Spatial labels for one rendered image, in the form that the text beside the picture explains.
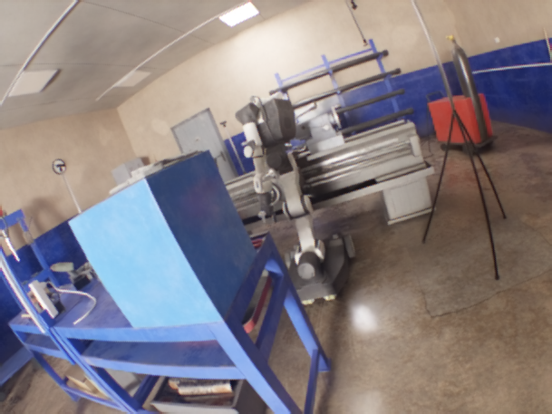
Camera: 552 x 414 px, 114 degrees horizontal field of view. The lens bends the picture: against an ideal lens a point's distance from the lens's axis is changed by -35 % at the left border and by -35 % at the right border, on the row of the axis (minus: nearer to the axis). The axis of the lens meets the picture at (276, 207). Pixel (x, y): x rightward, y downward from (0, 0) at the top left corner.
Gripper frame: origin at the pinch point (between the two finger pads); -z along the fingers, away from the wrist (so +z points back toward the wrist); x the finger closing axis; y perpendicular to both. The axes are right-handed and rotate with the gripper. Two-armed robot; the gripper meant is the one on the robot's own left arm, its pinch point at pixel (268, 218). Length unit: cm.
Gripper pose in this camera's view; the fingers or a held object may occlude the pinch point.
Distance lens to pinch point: 196.6
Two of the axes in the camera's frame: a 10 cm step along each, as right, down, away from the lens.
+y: -6.3, 2.3, -7.4
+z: -1.6, -9.7, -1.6
